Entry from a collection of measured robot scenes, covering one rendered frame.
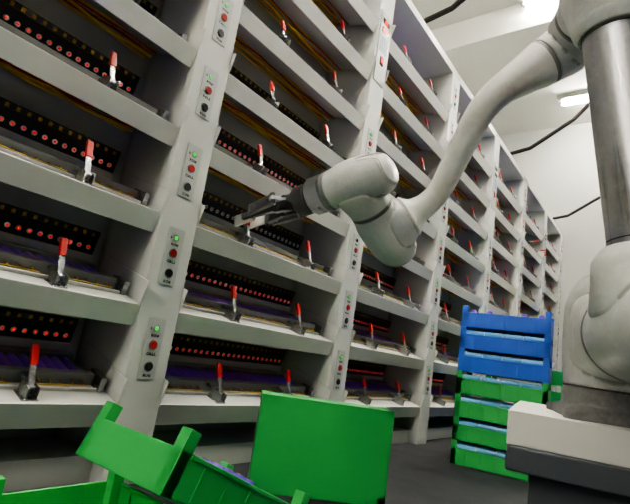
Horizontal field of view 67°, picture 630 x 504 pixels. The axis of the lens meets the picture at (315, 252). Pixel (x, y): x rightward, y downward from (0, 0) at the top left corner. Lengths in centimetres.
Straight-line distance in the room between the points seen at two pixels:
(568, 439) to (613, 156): 46
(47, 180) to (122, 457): 48
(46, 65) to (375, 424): 95
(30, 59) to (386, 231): 75
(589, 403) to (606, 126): 48
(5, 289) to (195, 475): 45
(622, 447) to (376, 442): 48
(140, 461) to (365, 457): 58
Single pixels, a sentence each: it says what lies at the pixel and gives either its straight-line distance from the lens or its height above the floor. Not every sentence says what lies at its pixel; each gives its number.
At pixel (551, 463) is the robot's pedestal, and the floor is 19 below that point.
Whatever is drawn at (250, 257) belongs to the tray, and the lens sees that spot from 122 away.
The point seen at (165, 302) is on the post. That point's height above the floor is 36.
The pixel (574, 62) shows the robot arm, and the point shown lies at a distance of 117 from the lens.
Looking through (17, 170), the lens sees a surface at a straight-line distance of 93.
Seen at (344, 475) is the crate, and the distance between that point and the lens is 114.
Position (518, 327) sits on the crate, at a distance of 184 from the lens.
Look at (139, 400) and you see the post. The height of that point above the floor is 16.
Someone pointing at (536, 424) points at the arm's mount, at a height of 24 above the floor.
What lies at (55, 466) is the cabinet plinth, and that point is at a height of 3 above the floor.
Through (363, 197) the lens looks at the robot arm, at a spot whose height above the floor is 64.
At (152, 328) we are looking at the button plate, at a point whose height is 30.
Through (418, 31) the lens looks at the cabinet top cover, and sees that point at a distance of 232.
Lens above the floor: 30
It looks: 12 degrees up
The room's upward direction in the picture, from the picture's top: 9 degrees clockwise
